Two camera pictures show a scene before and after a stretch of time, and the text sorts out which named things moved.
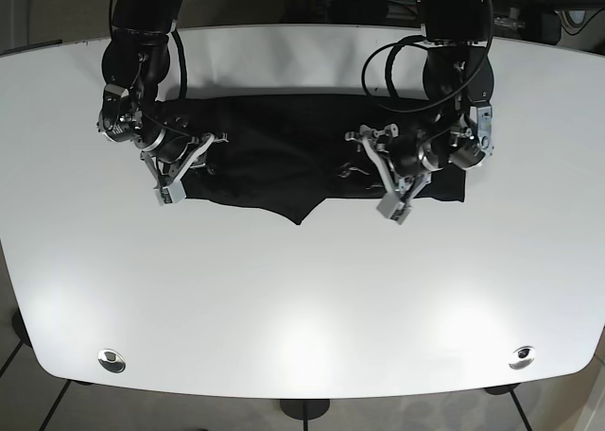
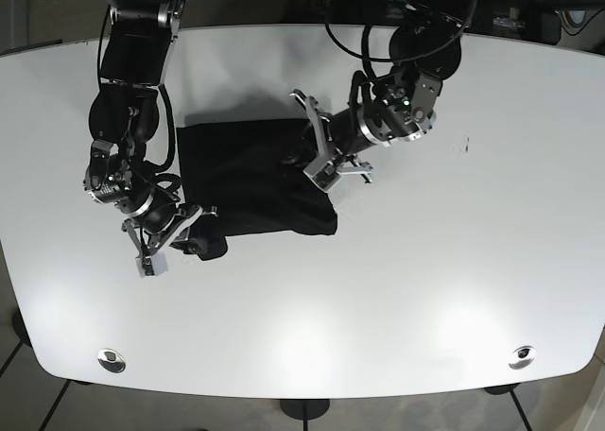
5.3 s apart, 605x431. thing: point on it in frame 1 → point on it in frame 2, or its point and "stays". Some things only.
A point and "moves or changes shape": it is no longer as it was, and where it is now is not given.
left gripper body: [166, 155] → [156, 218]
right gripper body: [467, 143] → [354, 130]
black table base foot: [304, 409] stays
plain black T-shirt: [291, 150] moves or changes shape
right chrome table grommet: [522, 357] stays
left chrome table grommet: [112, 360] stays
